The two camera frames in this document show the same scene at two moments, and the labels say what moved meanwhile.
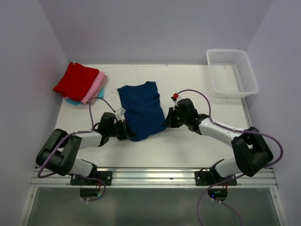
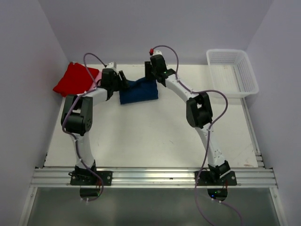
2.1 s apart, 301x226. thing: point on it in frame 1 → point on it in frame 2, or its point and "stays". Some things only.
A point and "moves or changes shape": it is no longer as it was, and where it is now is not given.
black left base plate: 105,176 stays
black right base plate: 210,178 stays
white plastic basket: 232,73 stays
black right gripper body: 176,119 → 154,72
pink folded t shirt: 94,87 stays
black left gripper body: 118,129 → 115,84
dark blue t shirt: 143,113 moves or changes shape
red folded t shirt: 76,82 stays
